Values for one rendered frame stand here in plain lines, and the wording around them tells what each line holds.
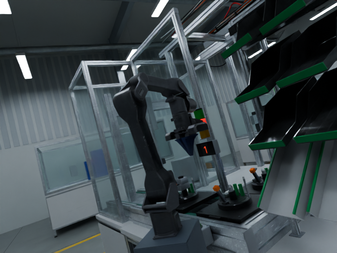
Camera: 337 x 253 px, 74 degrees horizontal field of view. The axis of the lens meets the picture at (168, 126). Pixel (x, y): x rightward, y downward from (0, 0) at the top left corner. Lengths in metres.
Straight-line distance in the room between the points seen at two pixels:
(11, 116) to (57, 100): 1.49
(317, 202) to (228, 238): 0.30
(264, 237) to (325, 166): 0.30
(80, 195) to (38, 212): 3.28
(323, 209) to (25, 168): 8.49
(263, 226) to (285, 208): 0.13
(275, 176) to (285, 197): 0.08
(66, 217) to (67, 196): 0.46
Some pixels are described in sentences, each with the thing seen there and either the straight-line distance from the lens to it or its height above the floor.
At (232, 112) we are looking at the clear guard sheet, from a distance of 6.84.
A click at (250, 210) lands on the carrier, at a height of 0.97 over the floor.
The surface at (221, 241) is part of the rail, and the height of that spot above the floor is 0.91.
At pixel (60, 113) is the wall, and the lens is 8.93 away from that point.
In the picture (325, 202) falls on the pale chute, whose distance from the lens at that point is 0.76.
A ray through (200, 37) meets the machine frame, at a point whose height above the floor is 2.05.
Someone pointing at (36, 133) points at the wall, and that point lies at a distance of 8.84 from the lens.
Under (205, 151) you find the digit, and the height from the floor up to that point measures 1.19.
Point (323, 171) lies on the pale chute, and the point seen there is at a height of 1.09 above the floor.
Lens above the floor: 1.28
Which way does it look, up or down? 4 degrees up
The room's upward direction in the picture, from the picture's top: 15 degrees counter-clockwise
